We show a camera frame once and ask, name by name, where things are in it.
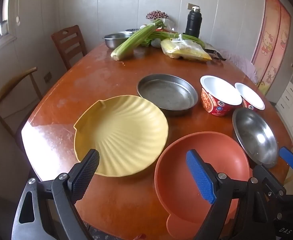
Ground clear bag of yellow corn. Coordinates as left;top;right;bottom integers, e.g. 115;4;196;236
160;34;212;62

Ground curved-back wooden chair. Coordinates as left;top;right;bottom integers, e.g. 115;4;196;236
0;67;43;143

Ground dried flower bouquet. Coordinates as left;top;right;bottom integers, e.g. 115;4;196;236
145;10;169;22

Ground steel basin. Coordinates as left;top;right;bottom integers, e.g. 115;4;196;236
102;32;137;50

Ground celery bunch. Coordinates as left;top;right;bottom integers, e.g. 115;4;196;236
111;20;167;61

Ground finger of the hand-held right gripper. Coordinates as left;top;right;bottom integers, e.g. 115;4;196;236
253;164;287;200
279;147;293;178

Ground pale pink cloth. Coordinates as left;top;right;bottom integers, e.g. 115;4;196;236
216;49;258;83

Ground black thermos bottle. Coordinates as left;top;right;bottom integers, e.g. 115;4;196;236
185;6;202;38

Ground small red instant noodle bowl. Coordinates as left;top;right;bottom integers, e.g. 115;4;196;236
234;82;265;112

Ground brown slatted wooden chair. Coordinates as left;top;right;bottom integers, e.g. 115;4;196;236
51;25;87;70

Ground orange plate with ears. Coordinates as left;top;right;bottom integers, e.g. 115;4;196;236
154;131;253;239

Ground shiny steel bowl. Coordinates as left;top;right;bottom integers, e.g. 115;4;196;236
232;107;279;168

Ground pink cartoon cat poster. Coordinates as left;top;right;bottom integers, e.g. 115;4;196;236
251;0;292;95

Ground white shelf cabinet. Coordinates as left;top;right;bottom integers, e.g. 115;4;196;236
276;57;293;120

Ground long green vegetable stalks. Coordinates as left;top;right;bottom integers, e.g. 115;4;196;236
141;30;205;48

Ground large red instant noodle bowl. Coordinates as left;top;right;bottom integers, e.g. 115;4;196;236
200;75;243;117

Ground yellow shell-shaped plate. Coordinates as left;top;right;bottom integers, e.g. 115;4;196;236
73;94;169;177

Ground round steel plate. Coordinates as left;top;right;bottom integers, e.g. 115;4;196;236
137;74;199;117

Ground black tongs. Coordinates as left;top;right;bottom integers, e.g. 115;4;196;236
206;49;227;61

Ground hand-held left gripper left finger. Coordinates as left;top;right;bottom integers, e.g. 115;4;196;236
11;149;100;240

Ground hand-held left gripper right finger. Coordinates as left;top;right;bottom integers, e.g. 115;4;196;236
186;149;274;240

